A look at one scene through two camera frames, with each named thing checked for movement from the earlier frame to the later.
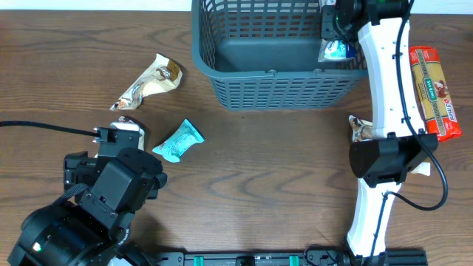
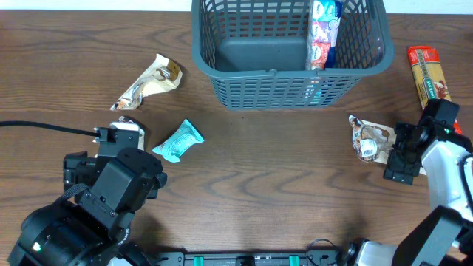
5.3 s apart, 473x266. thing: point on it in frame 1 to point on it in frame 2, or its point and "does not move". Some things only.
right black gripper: x=327 y=31 to x=396 y=168
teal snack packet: x=187 y=135 does not move
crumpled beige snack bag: x=162 y=76 does not move
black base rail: x=253 y=258 does not move
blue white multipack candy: x=333 y=49 to x=322 y=26
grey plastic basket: x=264 y=55 does not move
